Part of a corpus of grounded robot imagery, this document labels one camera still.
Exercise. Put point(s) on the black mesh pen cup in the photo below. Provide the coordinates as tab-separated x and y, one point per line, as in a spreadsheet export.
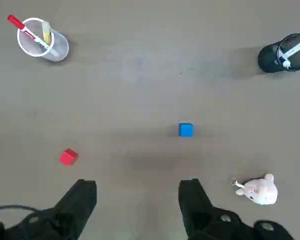
268	60

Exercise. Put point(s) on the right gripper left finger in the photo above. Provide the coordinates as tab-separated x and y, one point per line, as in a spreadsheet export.
75	207

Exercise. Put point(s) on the blue capped white marker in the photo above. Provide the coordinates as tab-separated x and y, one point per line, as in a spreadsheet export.
293	51

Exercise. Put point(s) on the yellow marker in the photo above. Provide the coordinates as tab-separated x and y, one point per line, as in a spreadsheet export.
46	32

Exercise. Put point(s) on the pink plush toy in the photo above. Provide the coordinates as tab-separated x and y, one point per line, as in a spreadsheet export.
261	191

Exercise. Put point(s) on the red capped white marker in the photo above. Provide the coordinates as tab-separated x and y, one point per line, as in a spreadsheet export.
16	22

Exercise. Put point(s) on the red magnetic block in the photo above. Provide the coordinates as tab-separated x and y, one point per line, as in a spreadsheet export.
68	157

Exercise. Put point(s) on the blue magnetic block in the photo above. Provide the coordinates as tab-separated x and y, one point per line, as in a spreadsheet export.
186	130

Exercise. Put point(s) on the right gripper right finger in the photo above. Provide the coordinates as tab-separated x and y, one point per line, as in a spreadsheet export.
197	215

